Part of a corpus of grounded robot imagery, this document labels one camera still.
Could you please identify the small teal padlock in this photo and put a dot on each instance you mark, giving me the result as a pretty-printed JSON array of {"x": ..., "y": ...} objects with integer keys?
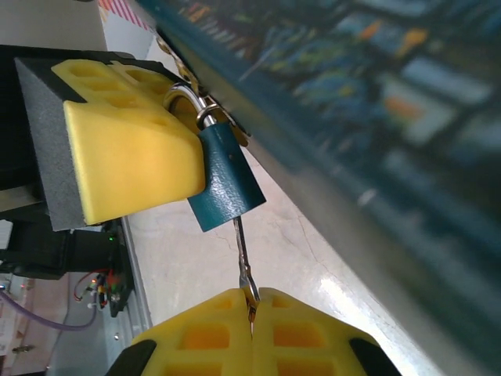
[{"x": 227, "y": 176}]

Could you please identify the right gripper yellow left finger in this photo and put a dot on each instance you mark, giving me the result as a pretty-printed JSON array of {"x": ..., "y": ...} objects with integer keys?
[{"x": 203, "y": 340}]

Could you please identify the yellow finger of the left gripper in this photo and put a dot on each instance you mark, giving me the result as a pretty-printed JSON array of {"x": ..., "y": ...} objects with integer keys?
[
  {"x": 129, "y": 164},
  {"x": 145, "y": 78}
]

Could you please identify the starry night painted tin box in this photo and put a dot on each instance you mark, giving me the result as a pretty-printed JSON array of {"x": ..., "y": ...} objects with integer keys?
[{"x": 352, "y": 117}]

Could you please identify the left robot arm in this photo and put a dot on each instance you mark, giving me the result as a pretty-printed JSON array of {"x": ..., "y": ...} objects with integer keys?
[{"x": 58, "y": 250}]

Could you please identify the small silver key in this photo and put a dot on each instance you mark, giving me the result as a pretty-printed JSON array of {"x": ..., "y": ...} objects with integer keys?
[{"x": 243, "y": 258}]

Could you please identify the wide aluminium base rail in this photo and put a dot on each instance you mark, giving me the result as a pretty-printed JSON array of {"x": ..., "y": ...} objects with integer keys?
[{"x": 137, "y": 282}]

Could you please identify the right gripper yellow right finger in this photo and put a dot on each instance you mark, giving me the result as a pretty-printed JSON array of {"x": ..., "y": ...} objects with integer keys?
[{"x": 305, "y": 340}]

